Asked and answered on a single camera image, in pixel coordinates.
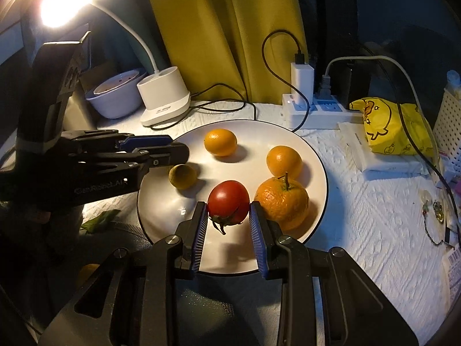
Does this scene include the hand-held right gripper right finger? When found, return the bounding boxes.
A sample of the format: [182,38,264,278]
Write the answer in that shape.
[249,201,420,346]

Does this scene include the black lamp cable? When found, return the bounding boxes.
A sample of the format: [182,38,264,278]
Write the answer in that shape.
[149,31,311,132]

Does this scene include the lavender bowl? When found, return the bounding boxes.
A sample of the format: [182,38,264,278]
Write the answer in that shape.
[85,68,148,120]

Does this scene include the thin black cable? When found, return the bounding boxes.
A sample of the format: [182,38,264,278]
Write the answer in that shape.
[398,103,461,236]

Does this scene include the dark window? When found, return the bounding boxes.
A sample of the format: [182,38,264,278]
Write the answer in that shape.
[310,0,461,99]

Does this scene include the white power cable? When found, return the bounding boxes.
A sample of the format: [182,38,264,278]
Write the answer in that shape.
[319,56,442,168]

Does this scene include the oval orange kumquat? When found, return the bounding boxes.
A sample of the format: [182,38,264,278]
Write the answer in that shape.
[77,264,100,289]

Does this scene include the yellow duck print packet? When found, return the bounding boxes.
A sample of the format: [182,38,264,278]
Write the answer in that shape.
[349,97,435,157]

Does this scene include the yellow curtain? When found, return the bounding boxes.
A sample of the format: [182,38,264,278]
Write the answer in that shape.
[142,0,311,104]

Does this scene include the large stemmed mandarin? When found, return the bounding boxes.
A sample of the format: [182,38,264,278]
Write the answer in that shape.
[254,172,310,231]

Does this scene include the white tissue pack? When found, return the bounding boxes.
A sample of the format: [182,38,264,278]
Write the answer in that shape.
[338,122,429,174]

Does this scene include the white perforated basket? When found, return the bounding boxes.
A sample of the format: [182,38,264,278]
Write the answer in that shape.
[432,70,461,174]

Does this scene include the red cherry tomato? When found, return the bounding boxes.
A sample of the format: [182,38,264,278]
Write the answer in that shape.
[207,180,250,236]

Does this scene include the pink-rimmed inner bowl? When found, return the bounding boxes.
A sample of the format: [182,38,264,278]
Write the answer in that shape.
[94,70,141,96]

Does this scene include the round grey glass board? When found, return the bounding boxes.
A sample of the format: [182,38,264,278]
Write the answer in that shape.
[47,220,289,346]

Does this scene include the white charger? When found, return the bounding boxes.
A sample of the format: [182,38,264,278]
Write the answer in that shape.
[290,62,315,105]

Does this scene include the blue-grey curtain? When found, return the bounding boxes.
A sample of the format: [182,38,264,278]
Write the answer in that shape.
[86,0,170,80]

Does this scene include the small green-brown round fruit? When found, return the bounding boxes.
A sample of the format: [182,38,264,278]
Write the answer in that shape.
[169,164,198,190]

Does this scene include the white paper tags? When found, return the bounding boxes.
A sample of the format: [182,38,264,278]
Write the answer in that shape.
[445,223,461,289]

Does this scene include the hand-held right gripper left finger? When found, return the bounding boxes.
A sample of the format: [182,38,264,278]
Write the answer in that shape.
[38,201,209,346]

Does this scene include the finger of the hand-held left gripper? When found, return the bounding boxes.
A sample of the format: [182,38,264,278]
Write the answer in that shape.
[77,143,191,174]
[64,130,174,152]

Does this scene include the white power strip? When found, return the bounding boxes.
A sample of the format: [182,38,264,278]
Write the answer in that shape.
[281,94,363,130]

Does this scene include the small orange mandarin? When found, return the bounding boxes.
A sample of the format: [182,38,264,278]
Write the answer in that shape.
[266,145,303,180]

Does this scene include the green leaf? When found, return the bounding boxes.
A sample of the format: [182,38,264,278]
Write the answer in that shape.
[80,210,122,233]

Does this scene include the yellowish orange mandarin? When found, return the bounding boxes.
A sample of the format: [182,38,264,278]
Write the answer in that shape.
[204,129,238,157]

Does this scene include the white desk lamp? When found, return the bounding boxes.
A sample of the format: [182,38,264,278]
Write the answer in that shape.
[39,0,191,127]

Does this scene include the beaded keychain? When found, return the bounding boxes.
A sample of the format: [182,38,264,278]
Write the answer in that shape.
[420,189,456,248]

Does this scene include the white plate with dark rim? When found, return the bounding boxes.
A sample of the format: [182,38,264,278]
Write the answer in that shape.
[137,120,328,278]

